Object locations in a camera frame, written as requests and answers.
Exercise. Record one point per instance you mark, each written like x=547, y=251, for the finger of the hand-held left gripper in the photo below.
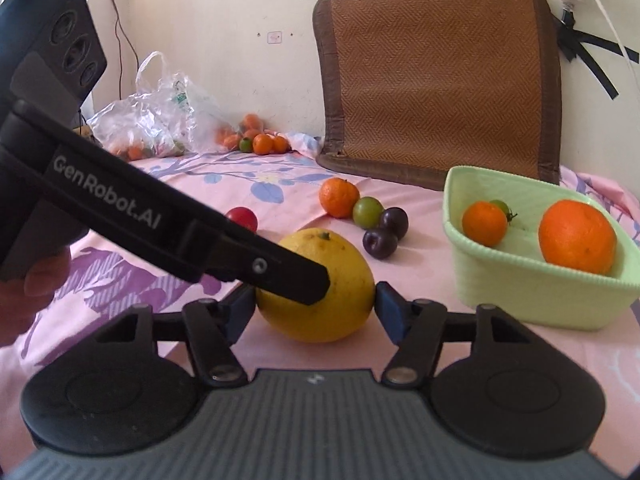
x=280, y=270

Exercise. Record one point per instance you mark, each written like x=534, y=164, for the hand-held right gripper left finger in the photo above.
x=242, y=311

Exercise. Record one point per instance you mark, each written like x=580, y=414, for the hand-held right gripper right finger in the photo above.
x=388, y=310

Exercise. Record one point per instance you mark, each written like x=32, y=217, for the large yellow grapefruit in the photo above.
x=342, y=280

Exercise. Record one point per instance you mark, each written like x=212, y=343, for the person's left hand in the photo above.
x=30, y=295

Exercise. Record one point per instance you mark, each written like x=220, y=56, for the pink floral bedsheet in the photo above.
x=425, y=285

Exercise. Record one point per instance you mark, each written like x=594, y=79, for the small red tomato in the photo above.
x=244, y=217

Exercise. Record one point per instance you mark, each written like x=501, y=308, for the dark purple plum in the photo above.
x=395, y=220
x=380, y=243

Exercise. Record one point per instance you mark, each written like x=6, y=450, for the orange tangerine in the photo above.
x=339, y=197

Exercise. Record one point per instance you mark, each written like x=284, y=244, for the green plum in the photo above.
x=367, y=211

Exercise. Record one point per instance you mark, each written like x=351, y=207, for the light green plastic basket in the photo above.
x=500, y=282

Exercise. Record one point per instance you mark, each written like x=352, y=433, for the small orange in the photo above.
x=484, y=223
x=226, y=138
x=262, y=144
x=251, y=121
x=281, y=144

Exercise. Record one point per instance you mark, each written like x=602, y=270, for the clear plastic bag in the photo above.
x=165, y=110

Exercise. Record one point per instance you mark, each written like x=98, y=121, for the small green lime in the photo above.
x=245, y=145

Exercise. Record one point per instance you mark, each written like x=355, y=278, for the green tomato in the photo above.
x=501, y=206

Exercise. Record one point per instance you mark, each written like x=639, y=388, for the large orange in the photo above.
x=577, y=236

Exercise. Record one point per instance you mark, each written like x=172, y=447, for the brown woven seat mat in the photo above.
x=435, y=80

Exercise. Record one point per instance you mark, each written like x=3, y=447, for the white wall socket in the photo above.
x=274, y=37

